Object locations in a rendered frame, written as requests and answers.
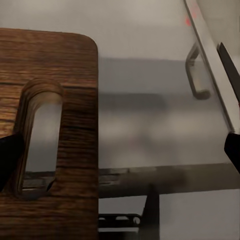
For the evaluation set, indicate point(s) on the drop in sink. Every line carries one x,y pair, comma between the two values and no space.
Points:
215,22

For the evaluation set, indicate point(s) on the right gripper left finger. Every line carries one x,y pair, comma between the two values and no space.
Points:
12,149

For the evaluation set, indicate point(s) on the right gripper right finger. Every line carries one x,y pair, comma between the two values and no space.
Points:
232,149

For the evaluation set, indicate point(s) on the parer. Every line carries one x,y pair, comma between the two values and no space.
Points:
230,70

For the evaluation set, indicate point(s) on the cutting board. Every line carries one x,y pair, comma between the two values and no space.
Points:
35,61

